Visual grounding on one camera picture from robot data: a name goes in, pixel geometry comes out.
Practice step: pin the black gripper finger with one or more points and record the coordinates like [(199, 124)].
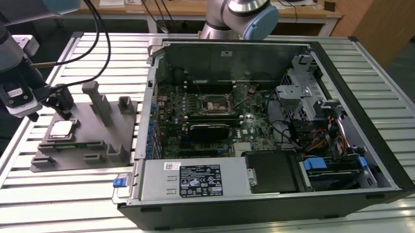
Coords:
[(34, 116), (63, 102)]

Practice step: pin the silver green CPU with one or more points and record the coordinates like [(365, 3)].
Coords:
[(63, 128)]

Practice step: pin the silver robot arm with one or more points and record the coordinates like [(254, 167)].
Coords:
[(234, 19)]

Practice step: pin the CPU socket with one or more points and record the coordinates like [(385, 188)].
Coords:
[(215, 104)]

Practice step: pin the green RAM stick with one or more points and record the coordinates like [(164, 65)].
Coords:
[(70, 145)]

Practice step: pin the grey parts rack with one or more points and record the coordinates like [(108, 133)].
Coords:
[(94, 136)]

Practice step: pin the blue card retention clip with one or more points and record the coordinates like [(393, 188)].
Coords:
[(148, 148), (151, 121), (150, 131), (150, 140)]

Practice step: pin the blue case latch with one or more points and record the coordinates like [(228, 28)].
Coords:
[(119, 182)]

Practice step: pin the white box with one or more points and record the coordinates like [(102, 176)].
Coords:
[(111, 2)]

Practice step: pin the silver power supply unit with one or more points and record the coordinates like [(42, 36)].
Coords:
[(155, 179)]

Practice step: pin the RAM slot with white clips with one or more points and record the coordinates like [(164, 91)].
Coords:
[(207, 81), (214, 122), (207, 87), (214, 117)]

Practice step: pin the black expansion slot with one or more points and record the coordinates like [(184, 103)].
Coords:
[(198, 153)]

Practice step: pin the black graphics card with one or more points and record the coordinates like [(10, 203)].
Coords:
[(208, 132)]

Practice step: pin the silver chipset heat sink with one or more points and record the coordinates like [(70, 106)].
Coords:
[(242, 148)]

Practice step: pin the green motherboard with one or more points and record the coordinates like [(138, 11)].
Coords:
[(256, 121)]

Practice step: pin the black plastic shroud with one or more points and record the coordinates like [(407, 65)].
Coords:
[(272, 170)]

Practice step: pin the metal drive cage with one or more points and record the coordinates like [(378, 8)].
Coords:
[(298, 97)]

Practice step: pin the black open PC case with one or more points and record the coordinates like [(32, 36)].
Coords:
[(259, 213)]

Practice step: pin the hard disk in blue carrier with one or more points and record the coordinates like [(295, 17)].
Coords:
[(315, 165)]

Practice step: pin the wooden desk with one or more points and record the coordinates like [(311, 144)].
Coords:
[(311, 11)]

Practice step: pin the small black box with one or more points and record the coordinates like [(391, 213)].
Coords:
[(330, 6)]

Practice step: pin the wooden cabinet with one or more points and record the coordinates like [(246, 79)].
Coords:
[(382, 31)]

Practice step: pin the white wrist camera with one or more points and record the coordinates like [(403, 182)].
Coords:
[(19, 106)]

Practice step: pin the grey camera bracket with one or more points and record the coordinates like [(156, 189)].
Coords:
[(27, 46)]

